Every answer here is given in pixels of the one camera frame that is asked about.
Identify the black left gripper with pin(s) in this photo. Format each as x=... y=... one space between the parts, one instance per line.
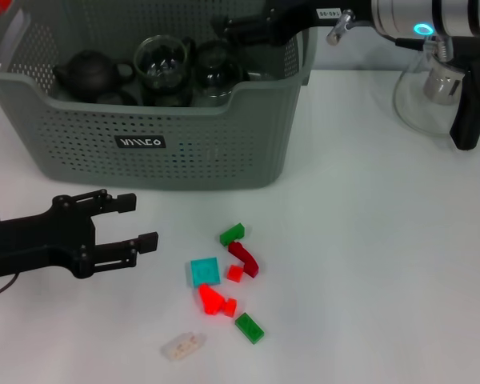
x=36 y=244

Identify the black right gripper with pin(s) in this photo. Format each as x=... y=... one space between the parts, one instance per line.
x=296 y=16

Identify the small green building brick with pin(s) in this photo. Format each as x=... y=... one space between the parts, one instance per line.
x=231 y=235

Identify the grey perforated storage bin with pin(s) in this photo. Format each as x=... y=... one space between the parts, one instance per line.
x=208 y=152

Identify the teal square building plate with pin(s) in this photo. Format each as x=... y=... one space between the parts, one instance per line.
x=205 y=272

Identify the bright red slope brick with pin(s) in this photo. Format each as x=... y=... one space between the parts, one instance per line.
x=210 y=300

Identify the small orange-red square brick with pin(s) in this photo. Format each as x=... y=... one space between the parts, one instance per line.
x=234 y=273

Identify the dark red curved brick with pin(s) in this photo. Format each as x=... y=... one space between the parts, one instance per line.
x=246 y=262

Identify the small bright red brick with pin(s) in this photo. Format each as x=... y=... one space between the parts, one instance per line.
x=229 y=308

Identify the translucent white building brick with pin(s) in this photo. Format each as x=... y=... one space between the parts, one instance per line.
x=182 y=346

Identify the green flat building plate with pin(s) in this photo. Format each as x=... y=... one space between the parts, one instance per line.
x=249 y=328

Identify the black clay teapot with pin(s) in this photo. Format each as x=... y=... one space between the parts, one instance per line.
x=88 y=76

